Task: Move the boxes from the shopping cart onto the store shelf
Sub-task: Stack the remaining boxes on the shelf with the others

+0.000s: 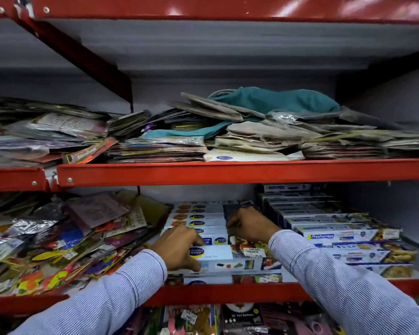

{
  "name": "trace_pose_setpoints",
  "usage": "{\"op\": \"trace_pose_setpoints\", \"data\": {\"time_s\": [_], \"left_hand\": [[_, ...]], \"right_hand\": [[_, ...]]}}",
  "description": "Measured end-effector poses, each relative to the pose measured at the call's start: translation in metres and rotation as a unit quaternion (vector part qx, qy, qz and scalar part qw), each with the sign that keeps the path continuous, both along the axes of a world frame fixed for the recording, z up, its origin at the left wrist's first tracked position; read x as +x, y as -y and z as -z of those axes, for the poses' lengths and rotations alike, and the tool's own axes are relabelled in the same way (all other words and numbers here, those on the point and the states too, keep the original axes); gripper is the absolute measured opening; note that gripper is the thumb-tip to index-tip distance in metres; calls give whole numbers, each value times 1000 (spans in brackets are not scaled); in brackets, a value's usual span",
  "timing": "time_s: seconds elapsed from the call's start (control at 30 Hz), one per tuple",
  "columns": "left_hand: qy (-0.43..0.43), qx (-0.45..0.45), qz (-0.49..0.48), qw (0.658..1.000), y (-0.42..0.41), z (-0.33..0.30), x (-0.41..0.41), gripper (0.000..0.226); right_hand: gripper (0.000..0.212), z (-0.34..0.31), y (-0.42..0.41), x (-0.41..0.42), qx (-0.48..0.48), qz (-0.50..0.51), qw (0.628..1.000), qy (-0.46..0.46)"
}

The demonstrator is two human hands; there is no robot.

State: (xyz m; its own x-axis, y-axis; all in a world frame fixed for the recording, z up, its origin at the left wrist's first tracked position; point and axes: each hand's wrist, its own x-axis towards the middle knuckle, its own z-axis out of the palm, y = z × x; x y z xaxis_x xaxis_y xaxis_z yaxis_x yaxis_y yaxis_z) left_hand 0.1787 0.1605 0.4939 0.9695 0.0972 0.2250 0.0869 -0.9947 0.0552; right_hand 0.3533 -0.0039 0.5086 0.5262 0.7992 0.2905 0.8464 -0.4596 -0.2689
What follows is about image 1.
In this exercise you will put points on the person's left hand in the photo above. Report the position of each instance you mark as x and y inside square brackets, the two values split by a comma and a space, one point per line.
[174, 247]

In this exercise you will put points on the person's right hand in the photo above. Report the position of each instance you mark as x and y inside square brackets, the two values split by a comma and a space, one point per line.
[255, 226]

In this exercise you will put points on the person's left thumb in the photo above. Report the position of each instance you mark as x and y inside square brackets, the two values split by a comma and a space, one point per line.
[196, 237]

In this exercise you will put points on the person's right fingers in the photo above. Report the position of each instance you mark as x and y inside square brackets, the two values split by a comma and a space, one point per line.
[235, 225]

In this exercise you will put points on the white cling wrap box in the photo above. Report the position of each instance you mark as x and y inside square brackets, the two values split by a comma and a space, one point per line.
[216, 253]

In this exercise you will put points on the person's right forearm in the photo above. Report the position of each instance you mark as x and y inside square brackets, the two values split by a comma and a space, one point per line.
[335, 282]

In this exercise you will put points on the person's left forearm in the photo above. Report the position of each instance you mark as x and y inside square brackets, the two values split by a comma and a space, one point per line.
[101, 296]

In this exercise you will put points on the stack of white wrap cartons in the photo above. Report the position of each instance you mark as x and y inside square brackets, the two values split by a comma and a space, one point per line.
[209, 219]

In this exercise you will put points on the red metal shelf beam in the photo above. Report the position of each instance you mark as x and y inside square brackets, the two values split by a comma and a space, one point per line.
[14, 179]
[230, 293]
[230, 8]
[248, 172]

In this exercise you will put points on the white napkin packet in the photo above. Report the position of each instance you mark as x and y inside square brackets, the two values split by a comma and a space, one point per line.
[244, 156]

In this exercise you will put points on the colourful packet with price tag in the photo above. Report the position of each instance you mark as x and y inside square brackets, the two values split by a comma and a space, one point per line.
[192, 320]

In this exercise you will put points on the stack of dark flat packets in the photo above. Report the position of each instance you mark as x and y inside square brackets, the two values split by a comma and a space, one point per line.
[160, 149]

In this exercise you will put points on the black foil balloon packet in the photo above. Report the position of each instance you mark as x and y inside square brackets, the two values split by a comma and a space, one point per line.
[242, 319]

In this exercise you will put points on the teal cloth bag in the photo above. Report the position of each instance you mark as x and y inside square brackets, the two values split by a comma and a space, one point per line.
[276, 99]
[188, 131]

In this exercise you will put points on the stack of blue foil cartons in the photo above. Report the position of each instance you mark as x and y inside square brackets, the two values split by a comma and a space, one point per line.
[342, 237]

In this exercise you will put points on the stack of brown paper bags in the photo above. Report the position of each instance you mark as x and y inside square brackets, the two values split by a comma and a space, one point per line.
[300, 136]

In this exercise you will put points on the pink plastic items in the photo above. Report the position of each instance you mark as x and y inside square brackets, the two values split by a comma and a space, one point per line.
[300, 322]

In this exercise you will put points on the pile of colourful balloon packets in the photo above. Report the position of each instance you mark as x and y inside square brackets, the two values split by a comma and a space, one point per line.
[66, 240]

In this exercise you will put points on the orange label packet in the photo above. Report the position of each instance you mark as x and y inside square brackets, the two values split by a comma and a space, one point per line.
[90, 151]

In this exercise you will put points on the grey metal shelf panel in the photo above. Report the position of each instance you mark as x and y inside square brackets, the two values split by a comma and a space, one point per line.
[230, 45]

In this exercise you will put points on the pile of clear plastic packets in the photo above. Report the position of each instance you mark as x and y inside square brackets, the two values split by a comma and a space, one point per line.
[45, 132]

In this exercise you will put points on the red shelf bracket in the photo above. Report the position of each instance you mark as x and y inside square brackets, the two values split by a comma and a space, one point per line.
[83, 62]

